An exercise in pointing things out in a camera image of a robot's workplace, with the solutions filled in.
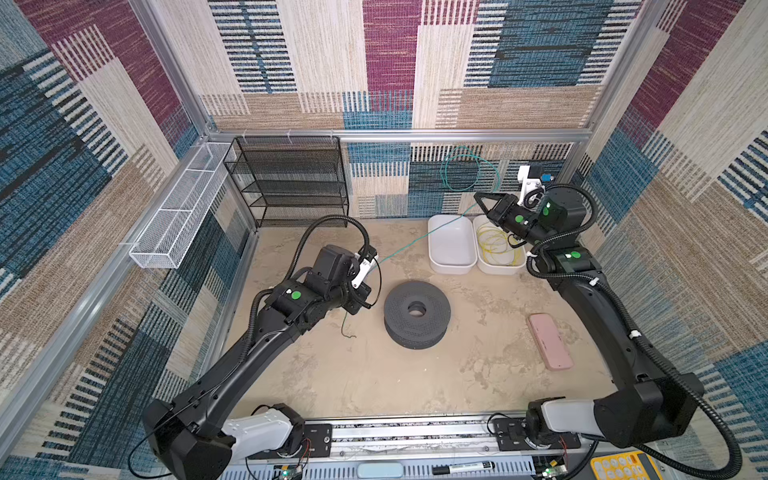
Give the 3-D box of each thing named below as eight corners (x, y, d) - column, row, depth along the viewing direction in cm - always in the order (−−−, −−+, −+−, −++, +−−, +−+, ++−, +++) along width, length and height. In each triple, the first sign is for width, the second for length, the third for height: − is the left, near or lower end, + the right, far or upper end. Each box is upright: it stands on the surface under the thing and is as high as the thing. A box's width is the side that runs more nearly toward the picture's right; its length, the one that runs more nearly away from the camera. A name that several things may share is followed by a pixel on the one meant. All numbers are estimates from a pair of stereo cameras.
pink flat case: (542, 371, 86) (547, 366, 83) (526, 319, 96) (530, 313, 93) (568, 371, 86) (574, 366, 83) (549, 318, 96) (554, 313, 93)
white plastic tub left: (429, 275, 106) (431, 265, 102) (424, 226, 121) (425, 215, 116) (481, 274, 106) (485, 264, 101) (469, 225, 121) (472, 215, 116)
